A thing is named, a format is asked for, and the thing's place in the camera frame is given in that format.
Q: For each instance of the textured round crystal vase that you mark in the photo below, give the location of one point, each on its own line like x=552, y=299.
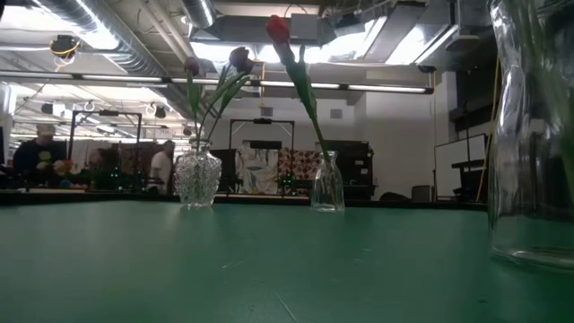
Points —
x=197, y=179

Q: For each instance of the black chair back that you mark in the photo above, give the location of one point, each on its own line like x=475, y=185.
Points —
x=394, y=196

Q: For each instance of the large clear glass vase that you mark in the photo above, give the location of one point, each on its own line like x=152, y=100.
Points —
x=515, y=179

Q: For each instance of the dark patterned cloth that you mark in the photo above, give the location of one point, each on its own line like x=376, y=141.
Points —
x=134, y=163

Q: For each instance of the grey bin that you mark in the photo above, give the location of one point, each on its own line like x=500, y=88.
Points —
x=421, y=193

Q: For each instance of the ribbed silver air duct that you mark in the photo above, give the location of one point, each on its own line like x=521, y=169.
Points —
x=89, y=18

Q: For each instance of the black ceiling camera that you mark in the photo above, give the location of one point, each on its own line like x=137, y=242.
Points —
x=426, y=68

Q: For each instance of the green table mat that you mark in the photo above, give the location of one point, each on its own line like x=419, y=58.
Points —
x=287, y=278

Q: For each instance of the whiteboard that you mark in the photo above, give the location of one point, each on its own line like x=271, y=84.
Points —
x=457, y=166

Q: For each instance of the red floral cloth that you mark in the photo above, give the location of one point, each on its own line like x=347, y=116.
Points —
x=300, y=163

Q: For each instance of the small clear bottle vase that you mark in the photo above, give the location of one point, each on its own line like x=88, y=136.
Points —
x=327, y=188

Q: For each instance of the smooth silver air duct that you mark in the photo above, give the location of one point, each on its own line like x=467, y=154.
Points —
x=199, y=13

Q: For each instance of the background flower bouquet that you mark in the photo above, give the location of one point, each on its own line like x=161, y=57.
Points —
x=63, y=170

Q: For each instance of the black station frame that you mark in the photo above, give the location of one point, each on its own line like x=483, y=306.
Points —
x=107, y=113
x=262, y=121

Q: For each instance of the pale patterned cloth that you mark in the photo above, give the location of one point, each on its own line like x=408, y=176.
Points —
x=255, y=170

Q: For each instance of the wall vent grille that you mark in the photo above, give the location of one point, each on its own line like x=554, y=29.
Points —
x=336, y=113
x=266, y=112

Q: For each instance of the black cabinet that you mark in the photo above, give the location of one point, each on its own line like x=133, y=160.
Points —
x=354, y=166

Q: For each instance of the person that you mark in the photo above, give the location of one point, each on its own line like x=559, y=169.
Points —
x=161, y=168
x=103, y=163
x=38, y=157

